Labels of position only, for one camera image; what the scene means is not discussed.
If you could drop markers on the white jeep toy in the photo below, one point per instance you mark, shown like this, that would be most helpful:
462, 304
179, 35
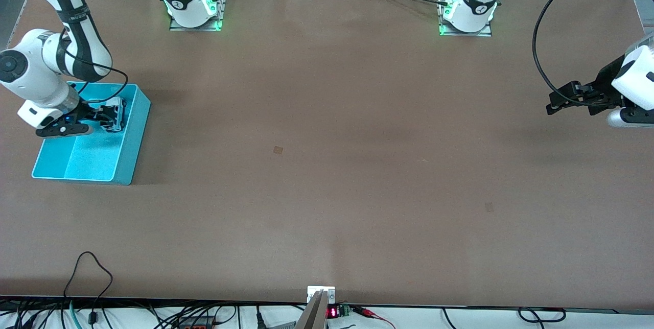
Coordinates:
115, 125

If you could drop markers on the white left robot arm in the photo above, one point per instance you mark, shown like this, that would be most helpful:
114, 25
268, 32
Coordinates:
636, 78

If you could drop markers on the red clip lead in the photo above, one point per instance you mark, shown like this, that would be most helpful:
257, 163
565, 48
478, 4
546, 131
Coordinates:
365, 312

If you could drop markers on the red digit display module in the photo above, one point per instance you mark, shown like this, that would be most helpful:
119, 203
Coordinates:
333, 312

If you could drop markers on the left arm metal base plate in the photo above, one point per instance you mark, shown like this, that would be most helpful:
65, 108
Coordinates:
467, 33

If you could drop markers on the grey camera mount bar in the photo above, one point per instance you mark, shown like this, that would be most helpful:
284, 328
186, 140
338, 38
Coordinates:
314, 316

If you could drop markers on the black box with red plugs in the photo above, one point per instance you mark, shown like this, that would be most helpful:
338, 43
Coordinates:
196, 324

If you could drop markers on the black power plug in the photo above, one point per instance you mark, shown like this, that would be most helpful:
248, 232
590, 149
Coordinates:
259, 319

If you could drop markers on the teal plastic bin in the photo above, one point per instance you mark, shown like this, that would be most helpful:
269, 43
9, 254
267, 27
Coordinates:
102, 160

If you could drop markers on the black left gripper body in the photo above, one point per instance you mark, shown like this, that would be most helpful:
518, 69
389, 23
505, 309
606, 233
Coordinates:
607, 84

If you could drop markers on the small silver mounting plate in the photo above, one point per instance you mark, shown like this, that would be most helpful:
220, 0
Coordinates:
312, 290

